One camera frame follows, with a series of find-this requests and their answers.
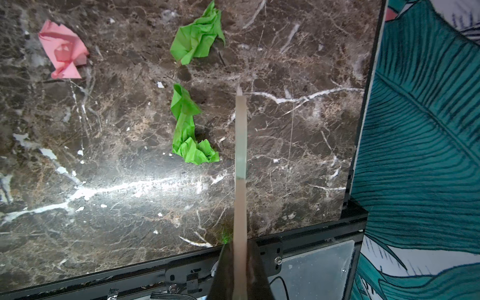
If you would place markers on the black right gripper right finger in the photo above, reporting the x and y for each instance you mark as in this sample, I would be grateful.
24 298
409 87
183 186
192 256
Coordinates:
258 287

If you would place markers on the small pink paper scrap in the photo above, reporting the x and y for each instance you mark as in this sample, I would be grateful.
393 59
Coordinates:
65 50

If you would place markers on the small green paper scrap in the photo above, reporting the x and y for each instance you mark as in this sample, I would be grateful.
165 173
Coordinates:
195 40

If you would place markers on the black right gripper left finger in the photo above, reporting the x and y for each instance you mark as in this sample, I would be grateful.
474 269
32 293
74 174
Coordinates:
223 280

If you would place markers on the green hand brush white bristles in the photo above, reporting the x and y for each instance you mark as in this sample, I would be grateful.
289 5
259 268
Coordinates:
240 235

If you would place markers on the long green paper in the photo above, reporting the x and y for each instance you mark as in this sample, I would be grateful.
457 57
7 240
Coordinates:
184 142

